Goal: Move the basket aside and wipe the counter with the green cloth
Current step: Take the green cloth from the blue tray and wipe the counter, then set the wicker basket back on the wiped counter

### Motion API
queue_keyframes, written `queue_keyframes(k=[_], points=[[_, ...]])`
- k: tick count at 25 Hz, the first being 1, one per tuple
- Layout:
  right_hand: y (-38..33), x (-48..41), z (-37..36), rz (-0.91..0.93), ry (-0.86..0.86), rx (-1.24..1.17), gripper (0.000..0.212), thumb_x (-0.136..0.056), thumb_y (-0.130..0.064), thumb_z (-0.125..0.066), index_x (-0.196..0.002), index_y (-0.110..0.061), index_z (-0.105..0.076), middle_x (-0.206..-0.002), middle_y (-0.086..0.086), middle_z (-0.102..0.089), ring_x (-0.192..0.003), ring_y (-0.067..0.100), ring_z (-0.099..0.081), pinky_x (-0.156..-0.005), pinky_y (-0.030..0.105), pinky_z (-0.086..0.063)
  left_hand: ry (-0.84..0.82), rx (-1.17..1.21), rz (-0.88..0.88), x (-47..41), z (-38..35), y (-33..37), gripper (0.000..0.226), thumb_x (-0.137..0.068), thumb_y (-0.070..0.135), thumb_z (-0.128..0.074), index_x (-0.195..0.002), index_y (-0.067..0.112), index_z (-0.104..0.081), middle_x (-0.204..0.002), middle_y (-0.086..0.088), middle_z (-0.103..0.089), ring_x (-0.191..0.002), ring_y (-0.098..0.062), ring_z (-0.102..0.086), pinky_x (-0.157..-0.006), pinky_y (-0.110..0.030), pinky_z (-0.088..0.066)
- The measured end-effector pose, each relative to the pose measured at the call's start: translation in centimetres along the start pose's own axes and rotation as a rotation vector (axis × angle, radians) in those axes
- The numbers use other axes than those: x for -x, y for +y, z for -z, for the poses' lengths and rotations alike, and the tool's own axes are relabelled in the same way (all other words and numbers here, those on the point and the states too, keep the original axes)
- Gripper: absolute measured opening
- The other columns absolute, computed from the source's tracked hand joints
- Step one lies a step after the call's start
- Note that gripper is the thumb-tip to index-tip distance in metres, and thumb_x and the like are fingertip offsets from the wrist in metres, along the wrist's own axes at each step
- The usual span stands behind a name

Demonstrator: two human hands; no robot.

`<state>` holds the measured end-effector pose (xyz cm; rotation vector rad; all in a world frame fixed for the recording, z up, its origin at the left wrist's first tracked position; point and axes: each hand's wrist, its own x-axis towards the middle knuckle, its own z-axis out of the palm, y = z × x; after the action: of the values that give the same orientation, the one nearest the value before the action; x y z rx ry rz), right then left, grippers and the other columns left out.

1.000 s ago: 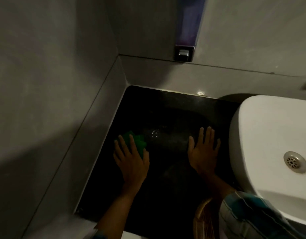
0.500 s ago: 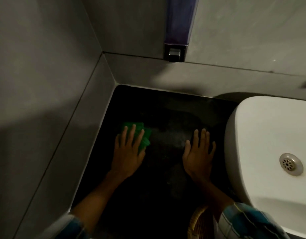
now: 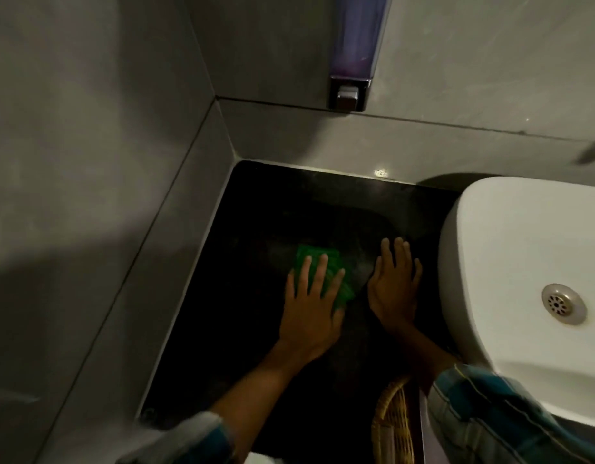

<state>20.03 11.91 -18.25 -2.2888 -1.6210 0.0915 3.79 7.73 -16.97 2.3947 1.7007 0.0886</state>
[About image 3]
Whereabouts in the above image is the white ceramic sink basin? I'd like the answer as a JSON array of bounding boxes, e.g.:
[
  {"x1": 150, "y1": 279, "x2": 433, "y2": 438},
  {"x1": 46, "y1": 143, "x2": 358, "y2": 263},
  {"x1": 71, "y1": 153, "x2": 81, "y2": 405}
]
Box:
[{"x1": 437, "y1": 176, "x2": 595, "y2": 430}]

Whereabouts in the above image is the person's left hand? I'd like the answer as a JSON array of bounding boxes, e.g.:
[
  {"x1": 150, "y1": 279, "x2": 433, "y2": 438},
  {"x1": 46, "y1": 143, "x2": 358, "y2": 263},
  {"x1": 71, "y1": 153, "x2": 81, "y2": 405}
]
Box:
[{"x1": 278, "y1": 253, "x2": 346, "y2": 363}]

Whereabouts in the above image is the yellow wicker basket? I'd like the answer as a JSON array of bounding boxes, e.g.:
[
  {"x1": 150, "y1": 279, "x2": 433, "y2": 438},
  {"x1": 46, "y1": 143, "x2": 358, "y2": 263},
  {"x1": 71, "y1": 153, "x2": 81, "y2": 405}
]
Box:
[{"x1": 371, "y1": 375, "x2": 418, "y2": 464}]

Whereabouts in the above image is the metal sink drain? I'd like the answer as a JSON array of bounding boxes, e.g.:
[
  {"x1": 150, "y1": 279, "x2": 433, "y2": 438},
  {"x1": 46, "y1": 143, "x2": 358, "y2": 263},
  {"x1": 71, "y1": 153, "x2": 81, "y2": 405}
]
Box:
[{"x1": 541, "y1": 283, "x2": 588, "y2": 326}]

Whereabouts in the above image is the black countertop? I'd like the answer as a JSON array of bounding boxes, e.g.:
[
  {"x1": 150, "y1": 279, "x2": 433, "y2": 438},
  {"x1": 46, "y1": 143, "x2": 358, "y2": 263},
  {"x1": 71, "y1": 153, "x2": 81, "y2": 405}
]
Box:
[{"x1": 135, "y1": 160, "x2": 463, "y2": 464}]

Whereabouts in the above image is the plaid shirt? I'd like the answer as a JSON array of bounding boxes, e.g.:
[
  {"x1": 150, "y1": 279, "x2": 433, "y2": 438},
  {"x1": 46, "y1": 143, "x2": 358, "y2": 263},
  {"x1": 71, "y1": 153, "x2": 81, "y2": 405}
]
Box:
[{"x1": 116, "y1": 364, "x2": 595, "y2": 464}]

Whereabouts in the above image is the person's right hand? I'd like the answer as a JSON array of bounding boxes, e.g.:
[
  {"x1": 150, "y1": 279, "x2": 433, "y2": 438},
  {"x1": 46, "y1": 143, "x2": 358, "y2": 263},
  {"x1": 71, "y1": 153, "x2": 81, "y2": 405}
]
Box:
[{"x1": 367, "y1": 236, "x2": 423, "y2": 334}]

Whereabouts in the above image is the green scrub pad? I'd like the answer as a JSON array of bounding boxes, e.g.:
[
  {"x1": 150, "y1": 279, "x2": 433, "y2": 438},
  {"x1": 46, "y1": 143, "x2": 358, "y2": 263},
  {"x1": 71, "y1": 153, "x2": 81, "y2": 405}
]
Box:
[{"x1": 290, "y1": 244, "x2": 356, "y2": 311}]

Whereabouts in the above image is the clear purple soap dispenser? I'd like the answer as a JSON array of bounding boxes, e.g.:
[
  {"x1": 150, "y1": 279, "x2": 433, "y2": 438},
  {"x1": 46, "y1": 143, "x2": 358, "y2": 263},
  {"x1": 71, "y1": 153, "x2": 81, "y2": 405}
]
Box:
[{"x1": 326, "y1": 0, "x2": 393, "y2": 113}]

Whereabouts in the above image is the person's left forearm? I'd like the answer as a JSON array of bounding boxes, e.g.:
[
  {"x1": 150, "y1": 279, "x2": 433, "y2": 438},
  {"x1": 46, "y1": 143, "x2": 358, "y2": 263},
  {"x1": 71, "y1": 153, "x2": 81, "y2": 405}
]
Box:
[{"x1": 208, "y1": 340, "x2": 309, "y2": 464}]

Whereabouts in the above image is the person's right forearm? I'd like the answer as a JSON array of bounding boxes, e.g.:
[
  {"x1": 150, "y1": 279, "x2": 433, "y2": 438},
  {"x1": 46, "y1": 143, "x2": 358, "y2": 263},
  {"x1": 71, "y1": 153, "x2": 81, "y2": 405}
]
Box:
[{"x1": 399, "y1": 325, "x2": 461, "y2": 397}]

